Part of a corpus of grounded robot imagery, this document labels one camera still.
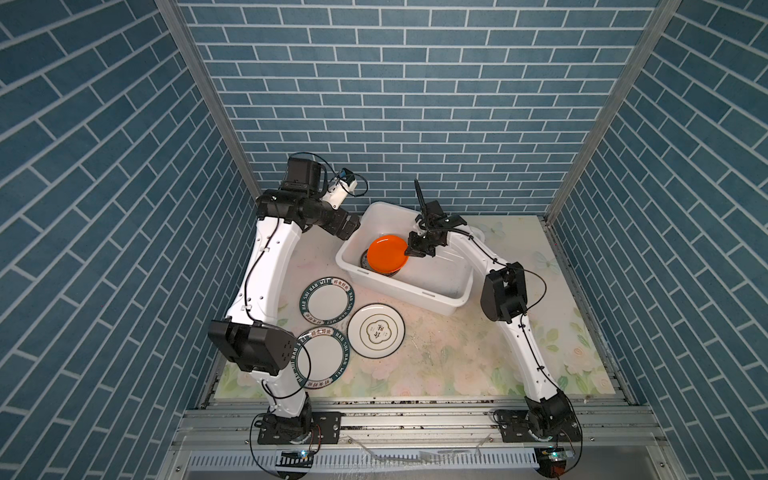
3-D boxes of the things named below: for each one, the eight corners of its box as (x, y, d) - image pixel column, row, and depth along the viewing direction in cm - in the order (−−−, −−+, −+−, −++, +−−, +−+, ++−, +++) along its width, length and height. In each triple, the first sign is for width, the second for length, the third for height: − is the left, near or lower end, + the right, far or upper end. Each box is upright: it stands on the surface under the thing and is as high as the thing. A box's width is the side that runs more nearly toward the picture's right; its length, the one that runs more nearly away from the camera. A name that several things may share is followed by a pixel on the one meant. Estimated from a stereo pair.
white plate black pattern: (344, 358, 86) (343, 355, 85) (350, 305, 98) (350, 302, 96) (405, 358, 87) (405, 356, 85) (404, 305, 98) (405, 302, 96)
